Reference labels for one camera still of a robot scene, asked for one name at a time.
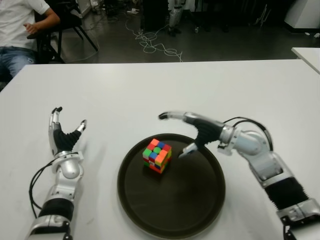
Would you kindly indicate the seated person white shirt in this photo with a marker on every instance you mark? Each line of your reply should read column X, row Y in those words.
column 17, row 17

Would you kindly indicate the multicolour Rubik's cube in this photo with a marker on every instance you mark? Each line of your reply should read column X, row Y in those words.
column 156, row 150

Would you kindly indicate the dark round plate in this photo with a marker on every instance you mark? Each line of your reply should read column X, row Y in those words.
column 175, row 200

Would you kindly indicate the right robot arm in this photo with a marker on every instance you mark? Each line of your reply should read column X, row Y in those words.
column 265, row 160

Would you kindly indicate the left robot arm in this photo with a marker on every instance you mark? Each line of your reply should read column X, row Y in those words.
column 67, row 170

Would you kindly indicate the black phone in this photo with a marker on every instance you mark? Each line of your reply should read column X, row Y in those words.
column 32, row 35

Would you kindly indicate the black chair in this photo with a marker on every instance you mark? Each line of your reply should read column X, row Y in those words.
column 71, row 21

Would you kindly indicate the grey metal stand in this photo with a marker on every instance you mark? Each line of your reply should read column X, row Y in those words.
column 262, row 16

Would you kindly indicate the small white block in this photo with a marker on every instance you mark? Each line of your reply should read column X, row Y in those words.
column 316, row 35

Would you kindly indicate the black cabinet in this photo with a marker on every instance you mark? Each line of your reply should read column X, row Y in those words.
column 155, row 15

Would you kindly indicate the white side table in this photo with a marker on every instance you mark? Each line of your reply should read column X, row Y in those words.
column 308, row 56

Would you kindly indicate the white power strip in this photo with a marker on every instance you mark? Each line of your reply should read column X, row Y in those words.
column 133, row 11

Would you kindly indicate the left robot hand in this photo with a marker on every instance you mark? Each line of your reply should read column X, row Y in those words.
column 61, row 141

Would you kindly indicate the white cabinet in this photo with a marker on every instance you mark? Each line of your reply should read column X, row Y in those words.
column 305, row 12

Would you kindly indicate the white glass display case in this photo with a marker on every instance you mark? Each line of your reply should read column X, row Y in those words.
column 83, row 8

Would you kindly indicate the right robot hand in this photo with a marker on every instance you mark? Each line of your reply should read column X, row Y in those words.
column 207, row 131

